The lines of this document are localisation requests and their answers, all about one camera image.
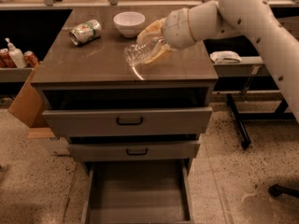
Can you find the grey left shelf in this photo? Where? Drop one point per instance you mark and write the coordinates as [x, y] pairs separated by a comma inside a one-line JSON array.
[[14, 75]]

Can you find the grey middle drawer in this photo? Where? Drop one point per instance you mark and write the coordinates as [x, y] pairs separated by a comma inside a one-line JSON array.
[[134, 151]]

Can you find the grey shelf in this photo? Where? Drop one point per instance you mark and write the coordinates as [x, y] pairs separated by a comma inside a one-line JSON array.
[[249, 66], [14, 75]]

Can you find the grey right shelf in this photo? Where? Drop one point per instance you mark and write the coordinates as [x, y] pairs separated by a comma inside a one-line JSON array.
[[249, 66]]

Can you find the folded white cloth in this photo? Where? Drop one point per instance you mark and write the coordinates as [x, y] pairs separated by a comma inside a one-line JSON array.
[[226, 56]]

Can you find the clear plastic water bottle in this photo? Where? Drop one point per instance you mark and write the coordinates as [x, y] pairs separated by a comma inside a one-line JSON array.
[[143, 53]]

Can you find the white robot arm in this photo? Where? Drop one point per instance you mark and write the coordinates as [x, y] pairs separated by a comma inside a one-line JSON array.
[[253, 19]]

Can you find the grey top drawer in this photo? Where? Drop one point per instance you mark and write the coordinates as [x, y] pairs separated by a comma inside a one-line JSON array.
[[128, 122]]

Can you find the black office chair base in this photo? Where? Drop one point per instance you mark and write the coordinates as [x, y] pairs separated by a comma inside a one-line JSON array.
[[277, 190]]

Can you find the crushed green soda can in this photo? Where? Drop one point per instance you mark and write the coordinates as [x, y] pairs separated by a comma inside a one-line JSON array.
[[85, 32]]

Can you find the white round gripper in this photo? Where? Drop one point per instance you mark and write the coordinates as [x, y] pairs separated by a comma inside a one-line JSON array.
[[176, 28]]

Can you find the cardboard box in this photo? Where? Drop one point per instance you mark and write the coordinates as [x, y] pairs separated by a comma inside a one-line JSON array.
[[28, 107]]

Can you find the grey open bottom drawer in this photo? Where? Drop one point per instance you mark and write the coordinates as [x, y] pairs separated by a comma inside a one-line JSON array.
[[138, 192]]

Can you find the black table leg frame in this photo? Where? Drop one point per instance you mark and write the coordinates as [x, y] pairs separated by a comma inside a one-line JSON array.
[[279, 114]]

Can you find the white box on floor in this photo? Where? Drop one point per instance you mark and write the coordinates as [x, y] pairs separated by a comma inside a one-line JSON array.
[[56, 146]]

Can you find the red soda can at edge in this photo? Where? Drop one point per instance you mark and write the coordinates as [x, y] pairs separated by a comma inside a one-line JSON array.
[[5, 60]]

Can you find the white pump bottle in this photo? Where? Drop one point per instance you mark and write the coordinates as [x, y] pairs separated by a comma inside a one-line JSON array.
[[16, 55]]

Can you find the grey drawer cabinet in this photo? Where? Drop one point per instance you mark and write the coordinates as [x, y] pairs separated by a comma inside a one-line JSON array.
[[96, 75]]

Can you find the white bowl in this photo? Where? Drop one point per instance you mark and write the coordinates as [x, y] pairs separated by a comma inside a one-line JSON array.
[[129, 23]]

